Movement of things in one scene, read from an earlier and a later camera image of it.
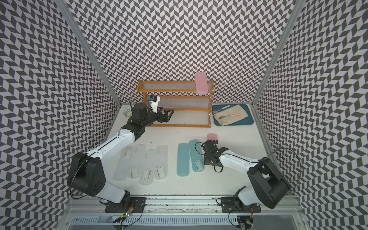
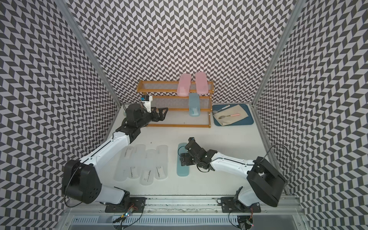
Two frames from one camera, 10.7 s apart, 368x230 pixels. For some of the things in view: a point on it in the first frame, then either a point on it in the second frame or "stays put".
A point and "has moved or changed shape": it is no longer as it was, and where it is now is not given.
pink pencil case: [212, 136] to [184, 85]
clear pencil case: [124, 162] stays put
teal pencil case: [183, 159] stays put
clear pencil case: [161, 162] stays put
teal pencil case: [197, 156] has moved or changed shape
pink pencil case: [201, 83] stays put
